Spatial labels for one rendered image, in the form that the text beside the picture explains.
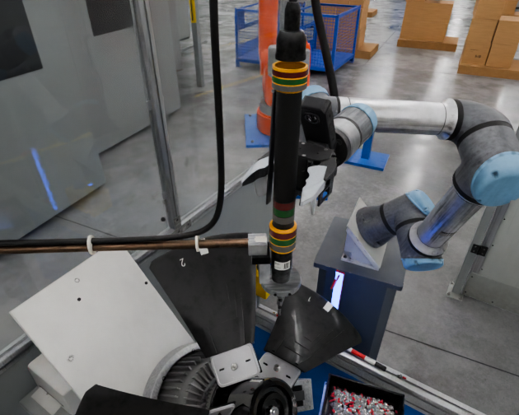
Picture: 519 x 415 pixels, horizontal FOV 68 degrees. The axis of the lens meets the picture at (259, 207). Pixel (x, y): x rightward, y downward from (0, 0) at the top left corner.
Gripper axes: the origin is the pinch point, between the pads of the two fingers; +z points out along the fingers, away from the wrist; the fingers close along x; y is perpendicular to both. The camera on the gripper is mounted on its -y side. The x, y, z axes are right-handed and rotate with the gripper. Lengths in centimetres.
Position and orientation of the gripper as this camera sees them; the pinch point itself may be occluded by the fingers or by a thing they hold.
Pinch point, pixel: (273, 186)
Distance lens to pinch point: 53.4
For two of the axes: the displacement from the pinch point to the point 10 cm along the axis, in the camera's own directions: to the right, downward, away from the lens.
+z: -5.4, 4.8, -6.9
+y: 0.0, 8.2, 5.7
